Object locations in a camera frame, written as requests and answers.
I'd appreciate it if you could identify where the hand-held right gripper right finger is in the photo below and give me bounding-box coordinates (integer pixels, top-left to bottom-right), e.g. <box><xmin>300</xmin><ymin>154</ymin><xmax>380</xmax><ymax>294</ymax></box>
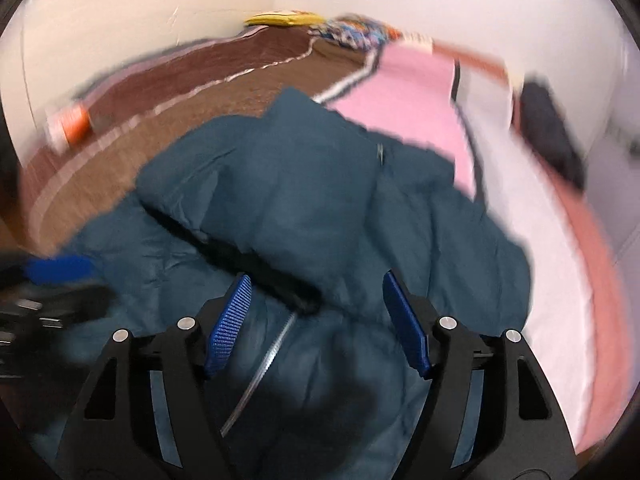
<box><xmin>382</xmin><ymin>270</ymin><xmax>577</xmax><ymax>480</ymax></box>

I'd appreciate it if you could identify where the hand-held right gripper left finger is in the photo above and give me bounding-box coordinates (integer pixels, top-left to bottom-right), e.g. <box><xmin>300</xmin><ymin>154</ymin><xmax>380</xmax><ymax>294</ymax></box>
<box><xmin>54</xmin><ymin>274</ymin><xmax>253</xmax><ymax>480</ymax></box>

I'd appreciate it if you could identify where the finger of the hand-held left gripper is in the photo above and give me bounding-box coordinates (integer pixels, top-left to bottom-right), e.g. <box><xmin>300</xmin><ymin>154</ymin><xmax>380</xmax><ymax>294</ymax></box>
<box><xmin>0</xmin><ymin>253</ymin><xmax>99</xmax><ymax>286</ymax></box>

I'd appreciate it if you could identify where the teal padded jacket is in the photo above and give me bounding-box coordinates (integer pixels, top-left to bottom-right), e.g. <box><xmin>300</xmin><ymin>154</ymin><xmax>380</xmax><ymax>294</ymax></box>
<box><xmin>30</xmin><ymin>87</ymin><xmax>534</xmax><ymax>480</ymax></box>

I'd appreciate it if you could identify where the orange and white packet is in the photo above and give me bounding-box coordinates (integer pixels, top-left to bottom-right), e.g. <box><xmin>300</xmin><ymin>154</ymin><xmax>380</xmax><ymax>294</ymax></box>
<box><xmin>45</xmin><ymin>100</ymin><xmax>97</xmax><ymax>155</ymax></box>

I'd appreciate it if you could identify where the salmon bed sheet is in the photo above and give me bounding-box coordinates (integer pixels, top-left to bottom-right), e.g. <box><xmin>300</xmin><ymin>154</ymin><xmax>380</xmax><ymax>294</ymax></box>
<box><xmin>432</xmin><ymin>42</ymin><xmax>632</xmax><ymax>456</ymax></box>

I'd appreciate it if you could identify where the striped brown pink white blanket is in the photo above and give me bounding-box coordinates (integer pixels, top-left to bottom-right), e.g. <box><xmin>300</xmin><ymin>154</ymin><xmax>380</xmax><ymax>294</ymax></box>
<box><xmin>20</xmin><ymin>25</ymin><xmax>601</xmax><ymax>456</ymax></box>

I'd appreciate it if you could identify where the dark cloth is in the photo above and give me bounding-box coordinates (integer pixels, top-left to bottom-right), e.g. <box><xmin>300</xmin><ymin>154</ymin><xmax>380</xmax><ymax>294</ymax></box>
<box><xmin>519</xmin><ymin>77</ymin><xmax>587</xmax><ymax>192</ymax></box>

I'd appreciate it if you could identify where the cream bed headboard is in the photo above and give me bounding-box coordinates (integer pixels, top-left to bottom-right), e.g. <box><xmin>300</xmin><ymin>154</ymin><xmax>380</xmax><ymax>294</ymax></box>
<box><xmin>0</xmin><ymin>0</ymin><xmax>277</xmax><ymax>171</ymax></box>

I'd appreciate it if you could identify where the colourful printed pillow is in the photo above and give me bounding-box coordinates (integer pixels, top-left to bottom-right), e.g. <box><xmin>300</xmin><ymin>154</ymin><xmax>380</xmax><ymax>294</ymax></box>
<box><xmin>309</xmin><ymin>16</ymin><xmax>403</xmax><ymax>52</ymax></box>

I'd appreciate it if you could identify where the yellow pillow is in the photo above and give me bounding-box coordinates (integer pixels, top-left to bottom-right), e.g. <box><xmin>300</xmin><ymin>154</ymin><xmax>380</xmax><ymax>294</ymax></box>
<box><xmin>244</xmin><ymin>9</ymin><xmax>322</xmax><ymax>28</ymax></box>

